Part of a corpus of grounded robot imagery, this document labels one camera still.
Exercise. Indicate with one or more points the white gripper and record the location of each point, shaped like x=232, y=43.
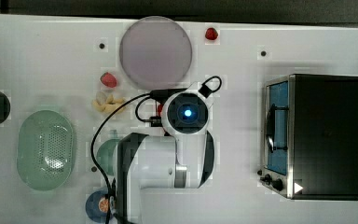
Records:
x=187, y=111

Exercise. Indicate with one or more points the red plush ketchup bottle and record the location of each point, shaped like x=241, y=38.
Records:
x=159, y=110

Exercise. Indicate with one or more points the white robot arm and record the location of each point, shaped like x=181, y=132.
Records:
x=182, y=158

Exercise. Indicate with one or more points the green oval strainer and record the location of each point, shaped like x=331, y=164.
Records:
x=45, y=150

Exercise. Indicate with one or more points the grey round plate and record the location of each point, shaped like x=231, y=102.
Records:
x=155, y=53

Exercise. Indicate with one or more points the small red plush tomato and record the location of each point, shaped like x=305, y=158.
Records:
x=211, y=34

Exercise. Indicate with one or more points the plush strawberry toy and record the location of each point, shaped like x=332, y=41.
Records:
x=108, y=80

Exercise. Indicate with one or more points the orange slice toy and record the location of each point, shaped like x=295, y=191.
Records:
x=103, y=205

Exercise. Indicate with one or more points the silver toaster oven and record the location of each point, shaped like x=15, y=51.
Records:
x=310, y=137

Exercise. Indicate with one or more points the blue bowl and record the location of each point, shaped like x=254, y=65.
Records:
x=92, y=209

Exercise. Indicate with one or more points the green cup with handle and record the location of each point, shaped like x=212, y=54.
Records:
x=106, y=153

